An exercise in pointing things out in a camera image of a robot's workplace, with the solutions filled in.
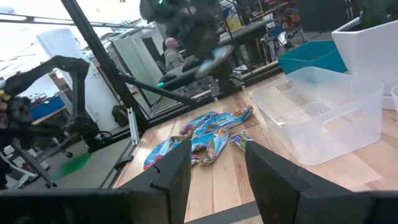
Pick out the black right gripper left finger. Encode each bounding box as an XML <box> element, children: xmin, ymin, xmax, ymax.
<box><xmin>120</xmin><ymin>140</ymin><xmax>192</xmax><ymax>224</ymax></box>

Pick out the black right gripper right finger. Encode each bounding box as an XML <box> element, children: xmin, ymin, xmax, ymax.
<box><xmin>244</xmin><ymin>141</ymin><xmax>351</xmax><ymax>224</ymax></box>

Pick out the blue orange granola bar wrapper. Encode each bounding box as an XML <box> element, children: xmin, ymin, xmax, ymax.
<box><xmin>143</xmin><ymin>135</ymin><xmax>188</xmax><ymax>170</ymax></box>

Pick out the person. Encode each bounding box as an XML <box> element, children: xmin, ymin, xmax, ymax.
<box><xmin>162</xmin><ymin>37</ymin><xmax>188</xmax><ymax>72</ymax></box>

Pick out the yellow sign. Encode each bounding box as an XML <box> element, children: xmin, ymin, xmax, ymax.
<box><xmin>224</xmin><ymin>7</ymin><xmax>243</xmax><ymax>32</ymax></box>

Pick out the background black table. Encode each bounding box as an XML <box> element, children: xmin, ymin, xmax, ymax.
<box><xmin>217</xmin><ymin>18</ymin><xmax>276</xmax><ymax>48</ymax></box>

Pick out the white partition panel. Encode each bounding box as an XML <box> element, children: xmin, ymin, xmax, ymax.
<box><xmin>111</xmin><ymin>34</ymin><xmax>164</xmax><ymax>105</ymax></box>

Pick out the brown bag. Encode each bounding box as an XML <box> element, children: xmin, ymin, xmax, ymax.
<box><xmin>111</xmin><ymin>104</ymin><xmax>129</xmax><ymax>128</ymax></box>

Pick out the teal plastic bin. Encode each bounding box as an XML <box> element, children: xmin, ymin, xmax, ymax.
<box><xmin>277</xmin><ymin>39</ymin><xmax>348</xmax><ymax>75</ymax></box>

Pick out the background robot stand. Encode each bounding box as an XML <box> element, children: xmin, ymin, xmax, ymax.
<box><xmin>0</xmin><ymin>136</ymin><xmax>75</xmax><ymax>190</ymax></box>

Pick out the blue storage box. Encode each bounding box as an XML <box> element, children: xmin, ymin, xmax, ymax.
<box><xmin>29</xmin><ymin>95</ymin><xmax>67</xmax><ymax>122</ymax></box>

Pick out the white hexagonal planter pot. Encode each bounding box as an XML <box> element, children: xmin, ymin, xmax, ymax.
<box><xmin>331</xmin><ymin>17</ymin><xmax>398</xmax><ymax>96</ymax></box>

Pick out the silver frame bracket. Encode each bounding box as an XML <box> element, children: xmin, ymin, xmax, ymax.
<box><xmin>127</xmin><ymin>106</ymin><xmax>141</xmax><ymax>147</ymax></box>

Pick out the black aluminium table frame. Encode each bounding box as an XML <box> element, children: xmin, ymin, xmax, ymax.
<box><xmin>60</xmin><ymin>0</ymin><xmax>283</xmax><ymax>190</ymax></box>

